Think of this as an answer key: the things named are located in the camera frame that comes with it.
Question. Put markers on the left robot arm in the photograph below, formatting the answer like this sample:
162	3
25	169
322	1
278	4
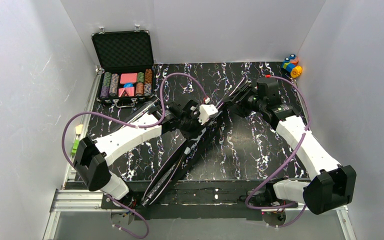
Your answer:
94	157

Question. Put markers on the colourful toy blocks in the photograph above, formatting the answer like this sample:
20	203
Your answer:
291	65

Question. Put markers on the green clip on rail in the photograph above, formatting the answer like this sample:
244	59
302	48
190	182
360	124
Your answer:
74	147

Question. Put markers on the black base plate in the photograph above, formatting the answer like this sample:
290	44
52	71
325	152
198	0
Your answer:
196	199

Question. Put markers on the black poker chip case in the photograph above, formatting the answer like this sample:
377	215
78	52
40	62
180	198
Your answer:
123	52

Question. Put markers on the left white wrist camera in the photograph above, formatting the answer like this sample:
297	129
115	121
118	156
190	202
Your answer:
206	112

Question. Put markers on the black shuttlecock tube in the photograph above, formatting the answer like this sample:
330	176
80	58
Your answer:
142	110

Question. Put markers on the aluminium rail frame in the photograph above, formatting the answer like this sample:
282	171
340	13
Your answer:
85	199

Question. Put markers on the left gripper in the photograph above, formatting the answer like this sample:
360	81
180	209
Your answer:
188	124

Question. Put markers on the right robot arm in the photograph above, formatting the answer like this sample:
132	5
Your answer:
331	184

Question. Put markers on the beige clip on rail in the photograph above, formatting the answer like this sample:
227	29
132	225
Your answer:
79	129

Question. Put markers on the black racket bag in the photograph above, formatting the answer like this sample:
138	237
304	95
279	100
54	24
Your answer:
183	158

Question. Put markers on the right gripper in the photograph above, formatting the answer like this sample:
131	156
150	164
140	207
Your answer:
237	100

